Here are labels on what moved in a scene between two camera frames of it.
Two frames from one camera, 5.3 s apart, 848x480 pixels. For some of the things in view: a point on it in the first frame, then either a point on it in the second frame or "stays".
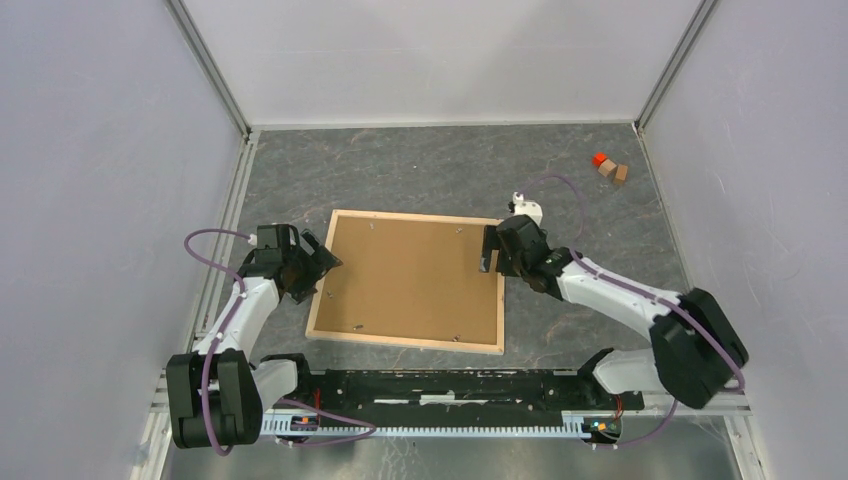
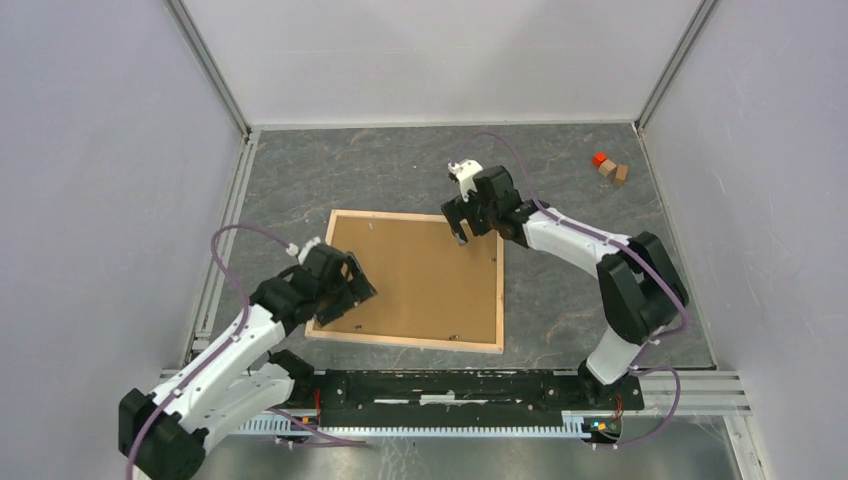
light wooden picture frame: x=406 y=342 stays
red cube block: x=598 y=158 stays
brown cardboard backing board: x=409 y=278 stays
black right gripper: x=492 y=242 to x=456 y=210
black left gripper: x=321 y=261 to x=359 y=288
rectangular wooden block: x=621 y=174 stays
